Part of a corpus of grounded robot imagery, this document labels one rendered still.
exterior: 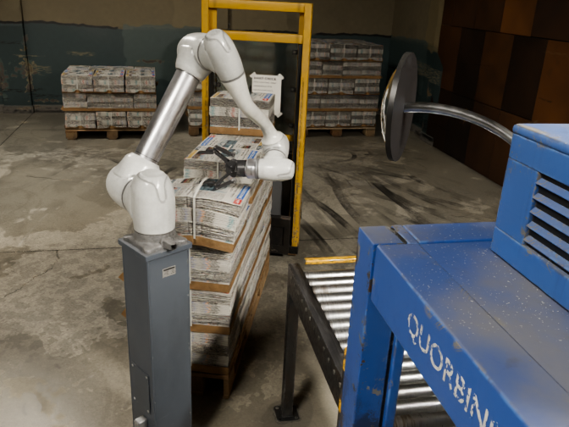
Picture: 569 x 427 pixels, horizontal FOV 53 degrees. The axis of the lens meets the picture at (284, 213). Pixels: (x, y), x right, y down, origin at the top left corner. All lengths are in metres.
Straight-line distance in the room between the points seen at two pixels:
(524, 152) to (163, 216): 1.50
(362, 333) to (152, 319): 1.38
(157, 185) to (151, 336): 0.59
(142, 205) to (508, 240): 1.47
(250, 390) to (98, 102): 5.41
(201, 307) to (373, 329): 1.82
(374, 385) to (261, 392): 2.02
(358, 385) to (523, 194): 0.43
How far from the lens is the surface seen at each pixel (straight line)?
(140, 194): 2.10
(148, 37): 9.40
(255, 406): 2.96
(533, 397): 0.64
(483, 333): 0.71
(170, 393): 2.50
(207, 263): 2.61
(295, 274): 2.42
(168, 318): 2.30
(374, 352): 1.01
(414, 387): 1.86
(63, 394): 3.15
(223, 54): 2.19
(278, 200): 4.40
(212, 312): 2.73
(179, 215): 2.51
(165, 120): 2.29
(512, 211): 0.89
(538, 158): 0.84
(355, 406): 1.07
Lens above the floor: 1.91
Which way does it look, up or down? 21 degrees down
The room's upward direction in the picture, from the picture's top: 3 degrees clockwise
